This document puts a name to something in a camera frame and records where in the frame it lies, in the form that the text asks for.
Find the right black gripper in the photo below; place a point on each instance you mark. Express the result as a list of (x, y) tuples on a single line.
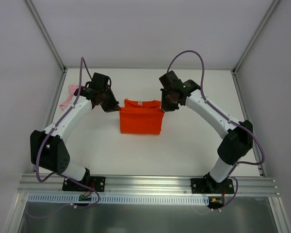
[(167, 103)]

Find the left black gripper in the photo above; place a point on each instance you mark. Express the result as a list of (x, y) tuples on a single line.
[(109, 102)]

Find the orange t shirt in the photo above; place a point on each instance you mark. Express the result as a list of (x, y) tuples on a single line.
[(141, 117)]

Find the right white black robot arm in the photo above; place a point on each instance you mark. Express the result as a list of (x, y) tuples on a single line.
[(236, 140)]

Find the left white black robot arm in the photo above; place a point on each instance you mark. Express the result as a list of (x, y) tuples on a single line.
[(48, 149)]

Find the pink t shirt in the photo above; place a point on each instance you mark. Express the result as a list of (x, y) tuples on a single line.
[(71, 90)]

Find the left aluminium frame post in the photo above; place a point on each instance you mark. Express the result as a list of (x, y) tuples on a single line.
[(37, 19)]

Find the aluminium frame post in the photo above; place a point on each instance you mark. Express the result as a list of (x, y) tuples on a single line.
[(262, 24), (37, 19)]

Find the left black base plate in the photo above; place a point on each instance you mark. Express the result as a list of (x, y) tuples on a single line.
[(95, 182)]

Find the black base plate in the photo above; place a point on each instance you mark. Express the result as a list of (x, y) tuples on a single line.
[(95, 182), (197, 186)]

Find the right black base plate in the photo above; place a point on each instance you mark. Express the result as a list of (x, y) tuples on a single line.
[(197, 186)]

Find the aluminium mounting rail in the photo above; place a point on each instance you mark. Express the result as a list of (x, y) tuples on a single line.
[(152, 185)]

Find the white slotted cable duct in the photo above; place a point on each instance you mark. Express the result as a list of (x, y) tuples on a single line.
[(121, 199)]

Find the right aluminium frame post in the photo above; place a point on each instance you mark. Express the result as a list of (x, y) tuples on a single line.
[(262, 24)]

